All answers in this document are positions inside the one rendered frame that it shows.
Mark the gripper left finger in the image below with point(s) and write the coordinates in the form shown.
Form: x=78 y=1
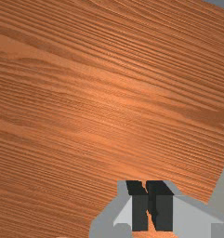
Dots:
x=137 y=204

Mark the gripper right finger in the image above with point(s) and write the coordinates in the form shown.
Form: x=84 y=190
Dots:
x=166 y=207

